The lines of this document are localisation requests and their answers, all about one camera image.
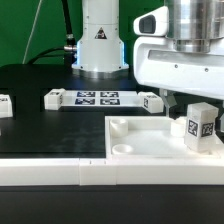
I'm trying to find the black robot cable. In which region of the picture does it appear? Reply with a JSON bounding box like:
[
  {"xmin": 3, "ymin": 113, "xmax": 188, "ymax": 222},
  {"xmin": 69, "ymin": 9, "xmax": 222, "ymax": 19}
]
[{"xmin": 27, "ymin": 0, "xmax": 78, "ymax": 66}]

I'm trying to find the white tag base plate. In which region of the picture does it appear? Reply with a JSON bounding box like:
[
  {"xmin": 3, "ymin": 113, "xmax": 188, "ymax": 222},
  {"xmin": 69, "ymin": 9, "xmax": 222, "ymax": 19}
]
[{"xmin": 62, "ymin": 91, "xmax": 140, "ymax": 107}]

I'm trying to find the white obstacle fence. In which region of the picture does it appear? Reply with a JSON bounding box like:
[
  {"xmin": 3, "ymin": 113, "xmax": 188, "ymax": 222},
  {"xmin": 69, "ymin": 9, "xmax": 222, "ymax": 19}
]
[{"xmin": 0, "ymin": 119, "xmax": 224, "ymax": 187}]

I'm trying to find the thin white cable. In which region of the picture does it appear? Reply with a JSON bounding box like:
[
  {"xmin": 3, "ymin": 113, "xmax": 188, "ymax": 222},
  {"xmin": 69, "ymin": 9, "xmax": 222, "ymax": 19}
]
[{"xmin": 22, "ymin": 0, "xmax": 44, "ymax": 65}]

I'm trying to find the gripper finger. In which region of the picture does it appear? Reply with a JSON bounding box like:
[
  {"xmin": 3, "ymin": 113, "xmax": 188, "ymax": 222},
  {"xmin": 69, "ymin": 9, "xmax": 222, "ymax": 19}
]
[{"xmin": 216, "ymin": 100, "xmax": 224, "ymax": 133}]

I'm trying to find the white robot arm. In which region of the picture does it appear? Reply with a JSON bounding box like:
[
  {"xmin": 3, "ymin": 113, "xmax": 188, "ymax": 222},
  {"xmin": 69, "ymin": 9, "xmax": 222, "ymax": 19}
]
[{"xmin": 72, "ymin": 0, "xmax": 224, "ymax": 132}]

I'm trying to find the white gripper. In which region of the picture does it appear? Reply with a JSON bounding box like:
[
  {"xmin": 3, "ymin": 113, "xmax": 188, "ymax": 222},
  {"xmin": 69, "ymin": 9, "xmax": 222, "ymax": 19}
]
[{"xmin": 133, "ymin": 5, "xmax": 224, "ymax": 117}]

